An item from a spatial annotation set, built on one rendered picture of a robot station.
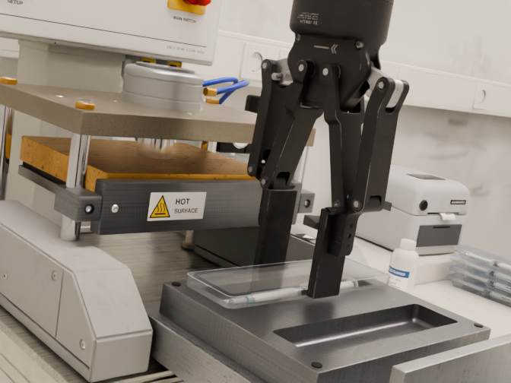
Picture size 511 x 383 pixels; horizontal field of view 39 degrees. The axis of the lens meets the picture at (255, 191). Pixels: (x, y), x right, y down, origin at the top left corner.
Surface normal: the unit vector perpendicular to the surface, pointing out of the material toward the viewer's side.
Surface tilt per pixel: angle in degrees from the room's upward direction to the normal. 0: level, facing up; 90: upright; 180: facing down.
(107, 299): 40
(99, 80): 90
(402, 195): 86
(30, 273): 90
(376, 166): 87
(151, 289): 0
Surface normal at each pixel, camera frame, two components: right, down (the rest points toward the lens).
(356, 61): -0.74, 0.00
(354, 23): 0.15, 0.20
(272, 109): 0.65, 0.28
